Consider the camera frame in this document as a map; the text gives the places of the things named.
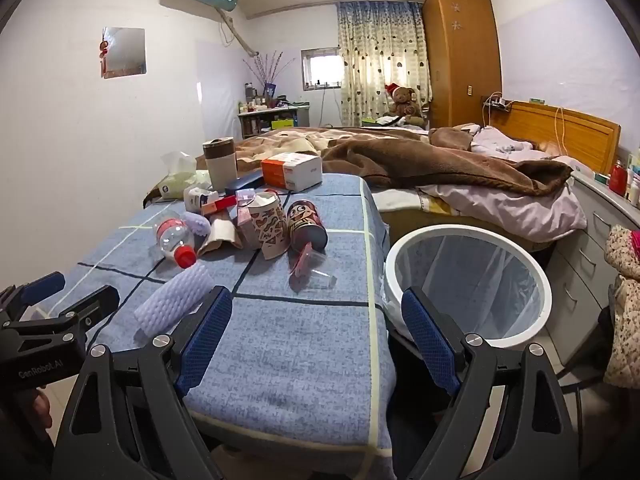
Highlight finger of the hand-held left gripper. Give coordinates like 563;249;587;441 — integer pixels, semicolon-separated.
0;271;67;322
27;285;121;330

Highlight wooden wardrobe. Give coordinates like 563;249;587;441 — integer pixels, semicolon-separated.
421;0;503;128

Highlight cartoon face paper cup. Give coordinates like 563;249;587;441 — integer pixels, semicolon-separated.
286;200;329;253

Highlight clear plastic bottle red cap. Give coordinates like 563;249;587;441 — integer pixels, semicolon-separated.
155;214;198;267

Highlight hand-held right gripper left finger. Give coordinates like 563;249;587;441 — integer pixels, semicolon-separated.
52;286;236;480

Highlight heart print paper cup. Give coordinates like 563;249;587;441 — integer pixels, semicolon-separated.
247;193;291;261

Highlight brown fleece blanket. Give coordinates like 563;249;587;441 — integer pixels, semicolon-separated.
195;126;573;198

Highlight white foam net sleeve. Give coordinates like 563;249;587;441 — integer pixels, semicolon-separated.
134;265;215;335

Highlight orange and white box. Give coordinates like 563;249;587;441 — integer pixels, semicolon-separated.
260;152;322;193

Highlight blue checked tablecloth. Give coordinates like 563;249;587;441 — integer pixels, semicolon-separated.
47;172;391;461

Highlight white yogurt carton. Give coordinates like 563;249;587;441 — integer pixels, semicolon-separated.
183;185;221;213

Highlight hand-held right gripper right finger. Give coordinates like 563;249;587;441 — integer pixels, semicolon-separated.
400;287;583;480

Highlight air conditioner pipe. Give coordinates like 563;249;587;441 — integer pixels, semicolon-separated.
220;7;261;58

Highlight brown teddy bear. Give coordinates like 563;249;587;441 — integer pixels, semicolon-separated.
384;82;426;126

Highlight red medicine box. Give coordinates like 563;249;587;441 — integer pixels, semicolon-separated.
201;194;238;216

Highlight pink drink carton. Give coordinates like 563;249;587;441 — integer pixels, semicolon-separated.
236;207;253;248

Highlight person's left hand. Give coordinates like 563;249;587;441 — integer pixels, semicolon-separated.
26;389;53;431

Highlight beige paper sleeve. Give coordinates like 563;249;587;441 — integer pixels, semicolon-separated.
197;220;246;257

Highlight red hanging ornament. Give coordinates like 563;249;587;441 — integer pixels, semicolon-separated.
98;27;112;78

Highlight translucent bin liner bag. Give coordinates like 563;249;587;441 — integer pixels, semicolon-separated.
387;232;546;341

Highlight small window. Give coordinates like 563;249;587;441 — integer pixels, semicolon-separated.
300;47;343;92

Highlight wooden bed headboard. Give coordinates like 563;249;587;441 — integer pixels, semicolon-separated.
482;100;622;176

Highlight floral padded jacket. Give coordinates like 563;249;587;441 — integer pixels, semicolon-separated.
602;225;640;391

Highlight pale pink duvet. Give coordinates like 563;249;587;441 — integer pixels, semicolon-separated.
415;127;588;246

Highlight orange charging cable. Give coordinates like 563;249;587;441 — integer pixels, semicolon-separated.
552;106;571;161

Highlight grey drawer cabinet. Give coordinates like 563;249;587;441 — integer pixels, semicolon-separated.
542;170;640;366

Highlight square wall mirror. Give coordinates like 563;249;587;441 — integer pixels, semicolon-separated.
102;26;147;79

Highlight white round waste bin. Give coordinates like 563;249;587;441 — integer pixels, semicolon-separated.
382;225;553;353

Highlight soft tissue pack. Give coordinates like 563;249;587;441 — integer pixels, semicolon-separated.
159;151;211;200

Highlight patterned window curtain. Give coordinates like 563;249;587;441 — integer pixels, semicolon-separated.
336;1;432;128

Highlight cluttered white shelf desk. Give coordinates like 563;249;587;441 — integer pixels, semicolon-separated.
236;105;312;141

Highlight clear plastic cup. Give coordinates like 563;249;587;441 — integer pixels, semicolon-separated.
289;245;338;293

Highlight dried purple branches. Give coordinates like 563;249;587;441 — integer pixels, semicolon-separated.
243;51;296;86

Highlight small purple foam wrap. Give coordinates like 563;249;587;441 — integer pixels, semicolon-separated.
182;211;213;237

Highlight dark blue glasses case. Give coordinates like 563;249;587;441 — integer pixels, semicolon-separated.
224;169;265;197

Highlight grey tumbler with brown band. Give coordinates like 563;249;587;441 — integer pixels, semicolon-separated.
202;136;238;190

